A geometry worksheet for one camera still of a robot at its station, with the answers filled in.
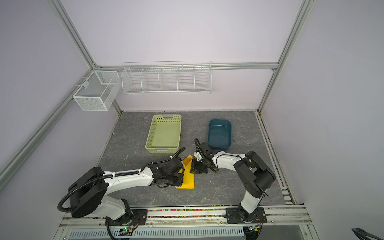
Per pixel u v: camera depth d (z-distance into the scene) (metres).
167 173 0.65
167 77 0.97
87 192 0.43
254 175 0.47
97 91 1.01
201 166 0.79
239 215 0.66
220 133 1.11
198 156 0.86
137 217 0.74
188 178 0.85
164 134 1.07
